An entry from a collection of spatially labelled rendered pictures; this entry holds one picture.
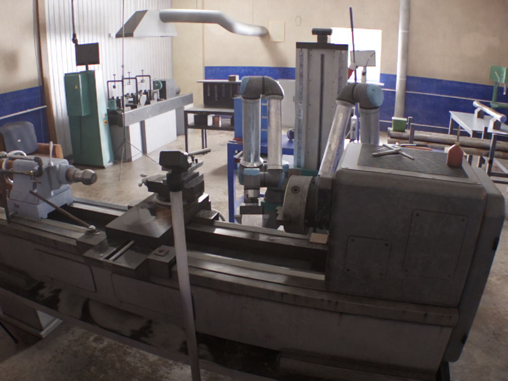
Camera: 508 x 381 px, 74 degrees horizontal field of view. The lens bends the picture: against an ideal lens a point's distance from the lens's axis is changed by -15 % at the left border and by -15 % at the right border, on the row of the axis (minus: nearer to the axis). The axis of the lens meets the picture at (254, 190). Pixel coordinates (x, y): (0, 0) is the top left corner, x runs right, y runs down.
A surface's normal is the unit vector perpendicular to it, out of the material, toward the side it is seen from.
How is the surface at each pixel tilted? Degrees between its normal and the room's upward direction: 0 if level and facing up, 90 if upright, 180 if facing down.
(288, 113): 90
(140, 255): 0
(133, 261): 0
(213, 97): 90
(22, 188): 66
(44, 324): 90
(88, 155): 90
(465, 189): 45
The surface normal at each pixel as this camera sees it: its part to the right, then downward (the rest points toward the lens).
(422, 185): -0.22, -0.42
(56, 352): 0.00, -0.93
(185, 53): -0.32, 0.34
